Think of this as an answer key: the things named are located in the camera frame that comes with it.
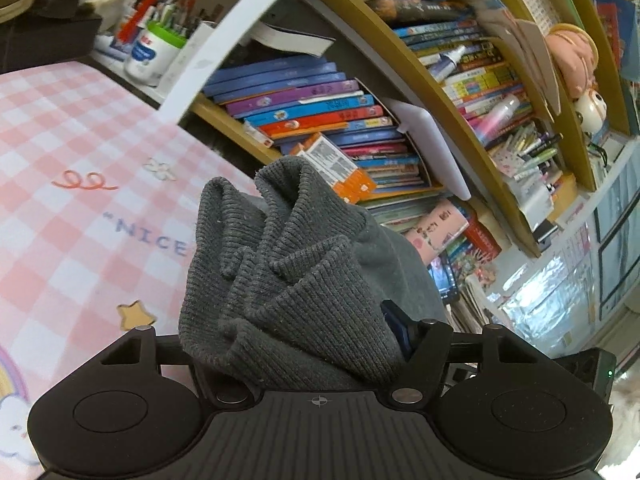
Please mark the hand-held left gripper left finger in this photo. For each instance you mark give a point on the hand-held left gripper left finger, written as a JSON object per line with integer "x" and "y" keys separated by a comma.
{"x": 147, "y": 350}

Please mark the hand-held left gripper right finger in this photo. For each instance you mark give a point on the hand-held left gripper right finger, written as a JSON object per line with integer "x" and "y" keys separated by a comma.
{"x": 396, "y": 322}

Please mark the grey sweatpants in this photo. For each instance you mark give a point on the grey sweatpants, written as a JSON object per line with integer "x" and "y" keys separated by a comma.
{"x": 300, "y": 285}

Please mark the black smartphone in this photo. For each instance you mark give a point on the black smartphone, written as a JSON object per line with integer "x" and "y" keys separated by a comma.
{"x": 445, "y": 280}

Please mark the stack of magazines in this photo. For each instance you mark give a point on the stack of magazines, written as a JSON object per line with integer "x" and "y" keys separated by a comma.
{"x": 475, "y": 300}

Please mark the orange white box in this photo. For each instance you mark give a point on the orange white box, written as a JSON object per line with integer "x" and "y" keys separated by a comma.
{"x": 325, "y": 155}
{"x": 357, "y": 192}

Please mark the wooden bookshelf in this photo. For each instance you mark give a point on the wooden bookshelf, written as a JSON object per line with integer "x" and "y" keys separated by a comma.
{"x": 517, "y": 225}

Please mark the white board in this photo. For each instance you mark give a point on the white board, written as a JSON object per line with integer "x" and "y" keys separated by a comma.
{"x": 430, "y": 145}

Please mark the bunch of markers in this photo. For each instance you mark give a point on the bunch of markers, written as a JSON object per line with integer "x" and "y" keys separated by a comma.
{"x": 530, "y": 150}

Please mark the pink checked table mat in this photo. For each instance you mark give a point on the pink checked table mat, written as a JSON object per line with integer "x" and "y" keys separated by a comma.
{"x": 75, "y": 135}

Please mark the pink gradient bottle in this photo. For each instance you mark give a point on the pink gradient bottle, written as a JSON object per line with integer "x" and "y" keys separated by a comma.
{"x": 495, "y": 117}

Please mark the row of leaning books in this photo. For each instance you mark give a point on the row of leaning books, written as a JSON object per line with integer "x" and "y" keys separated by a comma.
{"x": 300, "y": 105}

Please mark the white face mug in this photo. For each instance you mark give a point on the white face mug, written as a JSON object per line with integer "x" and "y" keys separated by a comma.
{"x": 592, "y": 110}

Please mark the row of colourful shelf books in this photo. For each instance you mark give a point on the row of colourful shelf books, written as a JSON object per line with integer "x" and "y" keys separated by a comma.
{"x": 480, "y": 75}

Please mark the white spray bottle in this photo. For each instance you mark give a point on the white spray bottle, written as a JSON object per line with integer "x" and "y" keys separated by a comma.
{"x": 447, "y": 62}

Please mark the tall white box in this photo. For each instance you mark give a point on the tall white box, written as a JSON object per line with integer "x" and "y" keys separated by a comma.
{"x": 177, "y": 67}

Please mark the white can green lid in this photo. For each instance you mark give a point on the white can green lid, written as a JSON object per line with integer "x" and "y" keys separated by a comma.
{"x": 150, "y": 60}

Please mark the thick white-paged book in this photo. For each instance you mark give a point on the thick white-paged book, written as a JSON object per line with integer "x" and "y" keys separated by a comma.
{"x": 290, "y": 40}

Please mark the pink plush doll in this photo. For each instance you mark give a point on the pink plush doll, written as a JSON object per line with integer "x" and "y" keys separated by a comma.
{"x": 570, "y": 55}

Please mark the black box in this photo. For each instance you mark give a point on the black box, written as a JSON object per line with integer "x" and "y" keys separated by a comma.
{"x": 45, "y": 45}

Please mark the red tassel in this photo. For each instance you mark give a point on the red tassel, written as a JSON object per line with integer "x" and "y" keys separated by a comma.
{"x": 135, "y": 22}

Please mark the bunch of pens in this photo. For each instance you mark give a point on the bunch of pens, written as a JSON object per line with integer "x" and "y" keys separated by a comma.
{"x": 170, "y": 15}

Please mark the cream cloth pouch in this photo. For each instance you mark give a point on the cream cloth pouch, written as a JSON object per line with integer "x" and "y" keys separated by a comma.
{"x": 100, "y": 7}

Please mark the beige wristwatch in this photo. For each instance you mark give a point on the beige wristwatch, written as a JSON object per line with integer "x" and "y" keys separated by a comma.
{"x": 15, "y": 7}

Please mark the white shelf post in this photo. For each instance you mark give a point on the white shelf post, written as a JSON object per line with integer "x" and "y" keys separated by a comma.
{"x": 210, "y": 55}

